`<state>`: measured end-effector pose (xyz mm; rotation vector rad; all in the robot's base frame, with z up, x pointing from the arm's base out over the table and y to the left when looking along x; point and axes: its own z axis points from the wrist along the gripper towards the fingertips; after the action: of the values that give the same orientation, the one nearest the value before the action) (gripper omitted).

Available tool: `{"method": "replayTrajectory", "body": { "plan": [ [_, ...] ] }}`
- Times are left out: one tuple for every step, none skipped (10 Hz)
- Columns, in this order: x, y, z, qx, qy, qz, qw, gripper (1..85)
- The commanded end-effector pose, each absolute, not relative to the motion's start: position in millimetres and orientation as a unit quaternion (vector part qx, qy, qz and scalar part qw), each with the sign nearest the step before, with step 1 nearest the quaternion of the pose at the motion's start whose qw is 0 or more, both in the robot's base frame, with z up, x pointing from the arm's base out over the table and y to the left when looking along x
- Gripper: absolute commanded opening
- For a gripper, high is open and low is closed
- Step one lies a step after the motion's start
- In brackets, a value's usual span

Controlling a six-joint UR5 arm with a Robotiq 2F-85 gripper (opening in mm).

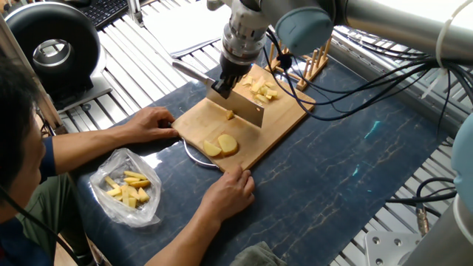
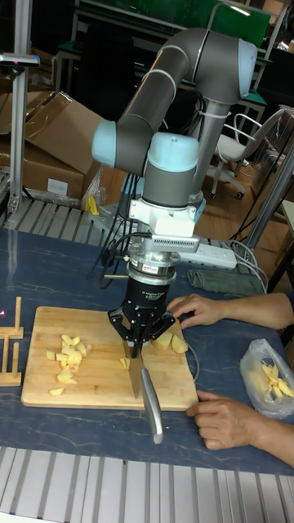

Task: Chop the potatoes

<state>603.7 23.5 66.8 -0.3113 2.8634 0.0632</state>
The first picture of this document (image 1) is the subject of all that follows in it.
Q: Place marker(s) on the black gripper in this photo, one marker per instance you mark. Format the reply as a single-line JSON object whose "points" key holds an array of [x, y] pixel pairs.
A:
{"points": [[241, 56]]}

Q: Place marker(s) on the thin cut potato slice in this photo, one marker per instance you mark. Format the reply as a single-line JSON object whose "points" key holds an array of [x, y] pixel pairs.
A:
{"points": [[274, 94], [257, 89], [262, 100], [266, 86], [247, 82]]}

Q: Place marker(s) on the steel cleaver knife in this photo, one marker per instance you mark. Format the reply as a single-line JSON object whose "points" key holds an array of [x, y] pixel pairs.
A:
{"points": [[242, 111]]}

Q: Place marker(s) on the narrow potato wedge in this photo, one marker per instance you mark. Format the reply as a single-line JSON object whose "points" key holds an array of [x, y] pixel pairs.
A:
{"points": [[230, 115]]}

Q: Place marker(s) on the bamboo cutting board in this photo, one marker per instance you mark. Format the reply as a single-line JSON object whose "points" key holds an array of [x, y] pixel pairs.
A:
{"points": [[284, 122]]}

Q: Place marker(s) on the person's left forearm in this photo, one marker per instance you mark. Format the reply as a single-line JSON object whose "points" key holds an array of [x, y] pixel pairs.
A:
{"points": [[81, 148]]}

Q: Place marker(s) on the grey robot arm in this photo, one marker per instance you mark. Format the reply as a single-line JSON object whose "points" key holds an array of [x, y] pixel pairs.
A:
{"points": [[399, 22]]}

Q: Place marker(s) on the person's right forearm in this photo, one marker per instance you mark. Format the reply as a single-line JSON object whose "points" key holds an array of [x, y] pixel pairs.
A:
{"points": [[174, 244]]}

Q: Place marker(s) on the person's left hand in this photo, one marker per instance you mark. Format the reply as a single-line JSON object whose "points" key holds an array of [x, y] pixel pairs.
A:
{"points": [[151, 124]]}

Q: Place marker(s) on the person's right hand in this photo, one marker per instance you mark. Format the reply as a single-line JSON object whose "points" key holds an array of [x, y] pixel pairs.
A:
{"points": [[229, 192]]}

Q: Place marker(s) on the white sheet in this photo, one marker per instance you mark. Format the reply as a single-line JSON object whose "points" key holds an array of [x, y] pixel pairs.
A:
{"points": [[185, 26]]}

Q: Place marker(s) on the wooden knife rack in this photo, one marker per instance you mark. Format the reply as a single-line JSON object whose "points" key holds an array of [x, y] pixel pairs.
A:
{"points": [[314, 66]]}

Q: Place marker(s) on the dark blue marble mat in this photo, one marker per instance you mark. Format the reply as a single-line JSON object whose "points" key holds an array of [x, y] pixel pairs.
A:
{"points": [[340, 170]]}

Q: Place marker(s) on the black keyboard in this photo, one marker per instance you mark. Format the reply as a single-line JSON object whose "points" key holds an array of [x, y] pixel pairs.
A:
{"points": [[103, 11]]}

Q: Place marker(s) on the plastic bag of potato sticks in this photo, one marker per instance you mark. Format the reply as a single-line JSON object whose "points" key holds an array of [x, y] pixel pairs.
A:
{"points": [[122, 188]]}

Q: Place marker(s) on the grey-green cloth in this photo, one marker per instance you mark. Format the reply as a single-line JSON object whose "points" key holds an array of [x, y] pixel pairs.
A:
{"points": [[255, 255]]}

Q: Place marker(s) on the wooden pole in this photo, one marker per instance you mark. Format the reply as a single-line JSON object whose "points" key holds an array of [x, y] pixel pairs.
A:
{"points": [[29, 77]]}

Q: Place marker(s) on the olive trousers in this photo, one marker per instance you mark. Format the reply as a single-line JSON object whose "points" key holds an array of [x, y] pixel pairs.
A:
{"points": [[41, 222]]}

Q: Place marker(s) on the metal mounting plate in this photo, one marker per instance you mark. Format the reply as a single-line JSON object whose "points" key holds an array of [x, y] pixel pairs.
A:
{"points": [[392, 251]]}

